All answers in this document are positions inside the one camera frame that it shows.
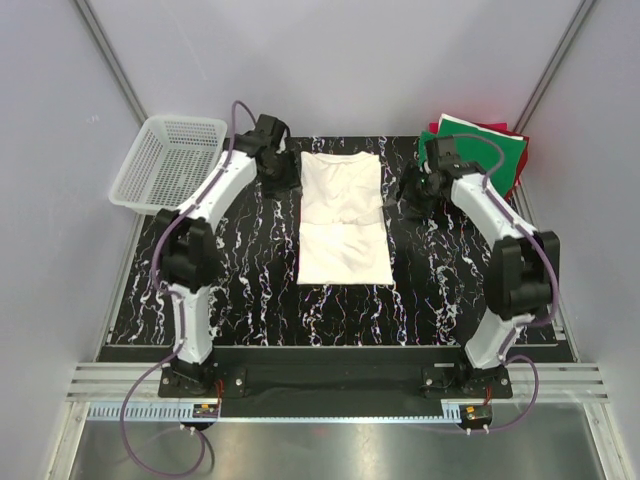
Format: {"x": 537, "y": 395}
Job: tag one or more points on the right aluminium corner post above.
{"x": 571, "y": 33}

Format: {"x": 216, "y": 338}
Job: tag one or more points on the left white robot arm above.
{"x": 185, "y": 261}

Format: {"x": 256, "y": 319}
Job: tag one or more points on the white slotted cable duct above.
{"x": 428, "y": 413}

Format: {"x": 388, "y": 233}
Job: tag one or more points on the left aluminium corner post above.
{"x": 108, "y": 53}

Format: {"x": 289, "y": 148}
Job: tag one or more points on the white t shirt red print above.
{"x": 342, "y": 233}

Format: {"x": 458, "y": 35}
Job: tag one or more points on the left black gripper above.
{"x": 292, "y": 179}

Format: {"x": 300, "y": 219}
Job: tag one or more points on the aluminium corner post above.
{"x": 571, "y": 33}
{"x": 108, "y": 53}

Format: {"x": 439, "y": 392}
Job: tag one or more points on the white plastic mesh basket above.
{"x": 170, "y": 158}

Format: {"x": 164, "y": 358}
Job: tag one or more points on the black marble pattern mat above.
{"x": 438, "y": 266}

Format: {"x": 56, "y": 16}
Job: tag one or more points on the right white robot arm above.
{"x": 521, "y": 284}

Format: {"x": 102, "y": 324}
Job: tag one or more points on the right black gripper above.
{"x": 410, "y": 173}

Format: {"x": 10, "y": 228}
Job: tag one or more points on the green folded t shirt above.
{"x": 480, "y": 150}

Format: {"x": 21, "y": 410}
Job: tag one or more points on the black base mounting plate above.
{"x": 368, "y": 378}

